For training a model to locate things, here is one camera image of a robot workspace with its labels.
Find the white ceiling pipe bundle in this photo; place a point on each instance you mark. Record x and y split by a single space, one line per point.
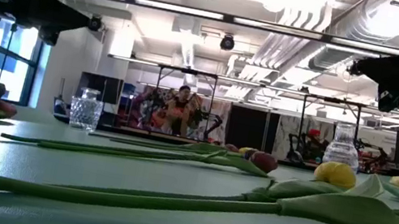
276 47

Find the silver ventilation duct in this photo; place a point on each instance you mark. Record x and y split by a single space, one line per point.
363 25

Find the background work table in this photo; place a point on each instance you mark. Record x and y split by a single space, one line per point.
138 132

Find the black ceiling spotlight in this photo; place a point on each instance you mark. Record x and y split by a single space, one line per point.
227 43
95 23
353 68

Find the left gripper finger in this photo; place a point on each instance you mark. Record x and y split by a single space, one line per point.
67 24
67 11

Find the person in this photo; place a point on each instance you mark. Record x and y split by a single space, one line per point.
179 112
314 133

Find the marbled backdrop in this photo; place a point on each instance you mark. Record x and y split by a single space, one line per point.
288 123

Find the clear diamond-cut glass vase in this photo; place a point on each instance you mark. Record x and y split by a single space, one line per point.
85 112

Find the colourful patterned backdrop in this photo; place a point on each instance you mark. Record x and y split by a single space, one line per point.
220 111

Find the long ceiling light track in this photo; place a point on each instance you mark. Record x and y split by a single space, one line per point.
254 83
176 8

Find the black background robot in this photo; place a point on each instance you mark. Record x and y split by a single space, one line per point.
293 149

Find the black background robot arm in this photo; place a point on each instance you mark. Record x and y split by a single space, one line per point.
203 116

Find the black partition panel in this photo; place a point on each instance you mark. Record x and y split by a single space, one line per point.
250 129

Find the black metal rig frame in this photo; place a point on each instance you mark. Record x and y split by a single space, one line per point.
333 99
188 71

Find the clear ribbed narrow-neck vase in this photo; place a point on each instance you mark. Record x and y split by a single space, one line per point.
341 153

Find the blue box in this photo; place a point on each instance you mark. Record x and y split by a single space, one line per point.
129 89

